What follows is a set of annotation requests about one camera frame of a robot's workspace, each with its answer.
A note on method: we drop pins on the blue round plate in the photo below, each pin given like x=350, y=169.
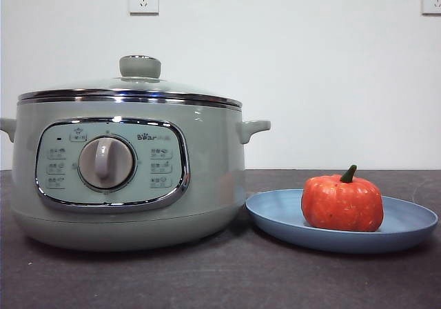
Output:
x=275, y=216

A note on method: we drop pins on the glass lid with green knob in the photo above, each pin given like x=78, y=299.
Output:
x=139, y=68

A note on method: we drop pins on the pale green electric steamer pot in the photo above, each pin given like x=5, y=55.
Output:
x=213, y=171

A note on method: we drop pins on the small orange pumpkin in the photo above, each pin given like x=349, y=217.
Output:
x=344, y=205

